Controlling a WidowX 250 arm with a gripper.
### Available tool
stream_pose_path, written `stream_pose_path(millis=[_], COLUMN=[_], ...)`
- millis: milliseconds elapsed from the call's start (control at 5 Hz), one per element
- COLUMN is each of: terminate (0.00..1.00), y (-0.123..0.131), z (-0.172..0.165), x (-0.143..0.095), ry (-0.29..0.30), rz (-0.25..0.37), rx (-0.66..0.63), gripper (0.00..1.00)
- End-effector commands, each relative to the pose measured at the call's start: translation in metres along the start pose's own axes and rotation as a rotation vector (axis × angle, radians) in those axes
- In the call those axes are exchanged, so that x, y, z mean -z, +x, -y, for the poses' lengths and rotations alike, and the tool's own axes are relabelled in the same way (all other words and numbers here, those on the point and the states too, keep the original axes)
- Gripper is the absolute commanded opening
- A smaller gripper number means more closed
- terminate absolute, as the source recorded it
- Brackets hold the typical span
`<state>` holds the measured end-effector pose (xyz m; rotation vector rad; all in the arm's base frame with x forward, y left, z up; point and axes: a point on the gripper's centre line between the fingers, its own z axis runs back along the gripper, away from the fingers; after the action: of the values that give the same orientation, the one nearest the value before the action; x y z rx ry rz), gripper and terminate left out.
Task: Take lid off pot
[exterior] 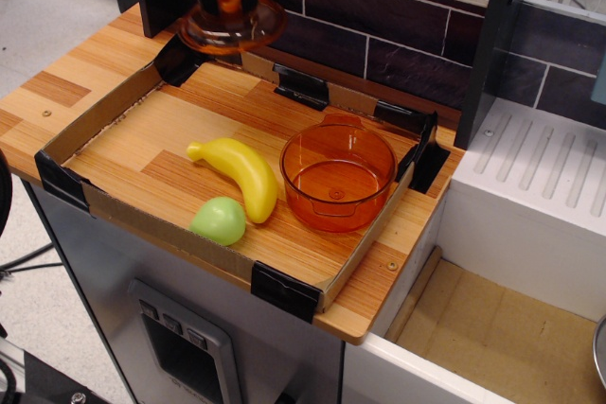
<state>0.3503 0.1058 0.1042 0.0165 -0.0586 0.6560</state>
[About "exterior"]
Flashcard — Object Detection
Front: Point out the orange transparent pot lid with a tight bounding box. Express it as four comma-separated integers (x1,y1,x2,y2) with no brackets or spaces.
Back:
177,0,288,55

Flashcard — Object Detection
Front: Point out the orange transparent plastic pot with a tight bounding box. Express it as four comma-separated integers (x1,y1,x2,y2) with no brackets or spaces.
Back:
280,114,397,233

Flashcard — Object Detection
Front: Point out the yellow toy banana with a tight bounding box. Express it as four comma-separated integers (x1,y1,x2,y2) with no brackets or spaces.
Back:
187,137,278,224

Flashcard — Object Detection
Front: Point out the cardboard fence with black tape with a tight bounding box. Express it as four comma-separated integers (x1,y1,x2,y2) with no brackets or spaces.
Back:
35,39,461,322

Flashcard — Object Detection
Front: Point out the green toy pear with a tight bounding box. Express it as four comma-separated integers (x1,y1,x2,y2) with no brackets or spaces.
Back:
188,197,246,246

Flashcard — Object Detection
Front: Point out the grey toy dishwasher front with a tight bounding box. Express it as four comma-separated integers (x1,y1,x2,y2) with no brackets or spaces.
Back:
26,184,344,403

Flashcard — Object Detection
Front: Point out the white dish drainer sink unit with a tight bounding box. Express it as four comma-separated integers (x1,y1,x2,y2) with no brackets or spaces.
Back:
342,100,605,403

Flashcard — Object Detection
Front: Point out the metal bowl edge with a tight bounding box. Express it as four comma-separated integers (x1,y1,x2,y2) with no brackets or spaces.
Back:
592,316,606,387

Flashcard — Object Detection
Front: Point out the dark grey vertical post right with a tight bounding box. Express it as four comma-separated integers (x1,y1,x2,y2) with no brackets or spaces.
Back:
454,0,522,149

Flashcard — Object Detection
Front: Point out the black floor cable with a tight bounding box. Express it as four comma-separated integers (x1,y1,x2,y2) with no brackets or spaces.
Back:
0,241,63,274

